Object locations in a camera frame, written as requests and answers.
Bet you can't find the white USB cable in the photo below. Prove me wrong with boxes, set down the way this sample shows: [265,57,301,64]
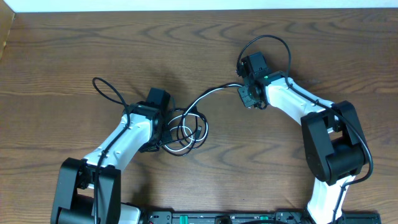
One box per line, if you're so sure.
[163,84,243,153]

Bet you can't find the black USB cable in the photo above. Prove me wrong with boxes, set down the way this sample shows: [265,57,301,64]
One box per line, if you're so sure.
[158,82,245,157]

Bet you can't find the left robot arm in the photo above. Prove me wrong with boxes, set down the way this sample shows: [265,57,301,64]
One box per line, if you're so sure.
[50,88,170,223]

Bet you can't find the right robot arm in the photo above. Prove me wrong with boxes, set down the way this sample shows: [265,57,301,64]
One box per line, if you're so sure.
[237,52,373,223]

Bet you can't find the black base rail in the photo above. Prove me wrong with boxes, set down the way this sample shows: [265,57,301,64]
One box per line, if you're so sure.
[138,211,382,224]

